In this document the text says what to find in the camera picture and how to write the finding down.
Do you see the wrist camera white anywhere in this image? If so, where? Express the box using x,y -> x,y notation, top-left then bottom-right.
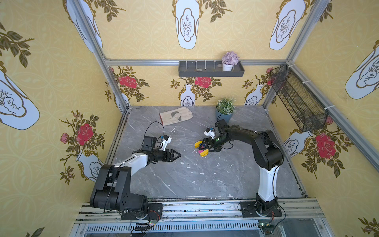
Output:
204,128 -> 216,139
159,135 -> 172,151

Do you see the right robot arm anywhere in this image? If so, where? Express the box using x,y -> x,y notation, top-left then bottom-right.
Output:
194,119 -> 284,213

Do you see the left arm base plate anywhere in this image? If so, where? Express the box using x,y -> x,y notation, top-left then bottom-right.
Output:
121,203 -> 163,221

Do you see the left camera cable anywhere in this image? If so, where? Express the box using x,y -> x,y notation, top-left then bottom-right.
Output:
143,121 -> 165,143

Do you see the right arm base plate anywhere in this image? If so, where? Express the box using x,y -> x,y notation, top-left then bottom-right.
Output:
237,201 -> 283,218

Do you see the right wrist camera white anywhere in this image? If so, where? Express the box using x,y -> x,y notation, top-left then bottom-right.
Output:
204,128 -> 216,139

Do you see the grey wall shelf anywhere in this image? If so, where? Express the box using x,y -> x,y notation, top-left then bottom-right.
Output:
178,60 -> 245,78

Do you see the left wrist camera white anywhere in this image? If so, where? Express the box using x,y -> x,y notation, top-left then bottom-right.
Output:
159,135 -> 172,151

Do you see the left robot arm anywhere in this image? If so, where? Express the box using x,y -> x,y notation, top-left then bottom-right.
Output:
89,135 -> 181,215

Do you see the yellow lego brick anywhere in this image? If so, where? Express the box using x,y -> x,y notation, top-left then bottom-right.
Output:
200,151 -> 209,157
194,141 -> 202,148

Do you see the purple flower white pot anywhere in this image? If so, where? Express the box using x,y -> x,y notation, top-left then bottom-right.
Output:
222,51 -> 239,72

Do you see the green plant blue pot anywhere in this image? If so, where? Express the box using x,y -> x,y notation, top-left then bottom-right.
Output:
216,97 -> 235,123

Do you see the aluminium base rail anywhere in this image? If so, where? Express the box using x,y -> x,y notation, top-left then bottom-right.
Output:
70,198 -> 333,237

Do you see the black wire basket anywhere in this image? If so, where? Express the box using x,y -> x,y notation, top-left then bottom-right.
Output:
268,65 -> 328,132

